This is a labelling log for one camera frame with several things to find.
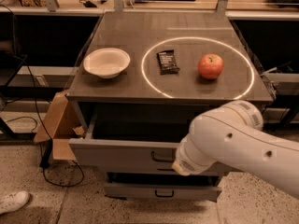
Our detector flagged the grey top drawer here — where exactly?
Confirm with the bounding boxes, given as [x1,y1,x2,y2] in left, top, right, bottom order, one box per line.
[69,106,206,175]

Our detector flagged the grey drawer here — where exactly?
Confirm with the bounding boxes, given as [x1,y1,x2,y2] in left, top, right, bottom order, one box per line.
[69,106,206,175]
[99,166,230,177]
[104,173,222,202]

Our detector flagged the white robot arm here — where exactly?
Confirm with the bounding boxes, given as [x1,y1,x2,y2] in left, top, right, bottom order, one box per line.
[172,100,299,198]

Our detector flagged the grey drawer cabinet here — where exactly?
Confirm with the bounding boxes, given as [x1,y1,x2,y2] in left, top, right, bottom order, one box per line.
[67,12,273,201]

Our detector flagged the grey middle drawer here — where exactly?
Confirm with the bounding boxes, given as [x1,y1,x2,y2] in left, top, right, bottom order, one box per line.
[99,166,230,177]

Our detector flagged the grey bottom drawer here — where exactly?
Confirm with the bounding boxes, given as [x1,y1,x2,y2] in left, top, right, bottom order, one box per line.
[104,173,222,202]

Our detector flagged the black snack bar wrapper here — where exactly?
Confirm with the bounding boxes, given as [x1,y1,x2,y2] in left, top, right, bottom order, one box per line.
[156,49,180,75]

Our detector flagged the white bowl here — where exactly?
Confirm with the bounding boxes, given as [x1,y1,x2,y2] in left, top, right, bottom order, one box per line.
[83,48,131,78]

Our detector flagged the red apple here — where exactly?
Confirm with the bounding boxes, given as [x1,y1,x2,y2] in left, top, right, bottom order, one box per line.
[198,53,224,80]

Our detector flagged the brown cardboard box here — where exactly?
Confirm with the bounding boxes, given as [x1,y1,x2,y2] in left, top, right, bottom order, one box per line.
[34,91,85,161]

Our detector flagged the white sneaker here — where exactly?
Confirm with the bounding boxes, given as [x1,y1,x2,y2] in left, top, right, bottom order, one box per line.
[0,191,30,215]

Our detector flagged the black top drawer handle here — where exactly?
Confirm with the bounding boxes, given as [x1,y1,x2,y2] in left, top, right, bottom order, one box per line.
[150,149,175,163]

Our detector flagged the black floor cable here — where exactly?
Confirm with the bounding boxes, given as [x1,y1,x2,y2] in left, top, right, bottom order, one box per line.
[0,3,85,189]

